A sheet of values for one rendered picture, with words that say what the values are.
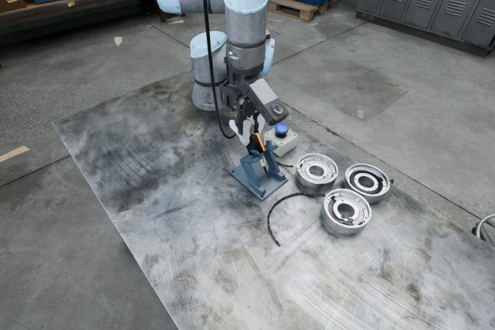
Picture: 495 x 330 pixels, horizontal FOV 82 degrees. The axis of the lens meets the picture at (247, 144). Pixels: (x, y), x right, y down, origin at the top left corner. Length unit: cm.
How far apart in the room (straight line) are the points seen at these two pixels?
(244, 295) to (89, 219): 136
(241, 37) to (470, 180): 196
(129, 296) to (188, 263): 92
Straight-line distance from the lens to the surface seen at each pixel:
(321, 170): 79
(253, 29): 54
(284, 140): 82
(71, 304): 166
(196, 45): 93
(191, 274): 65
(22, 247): 195
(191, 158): 84
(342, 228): 68
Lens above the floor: 139
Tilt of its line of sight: 43 degrees down
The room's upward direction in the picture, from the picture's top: straight up
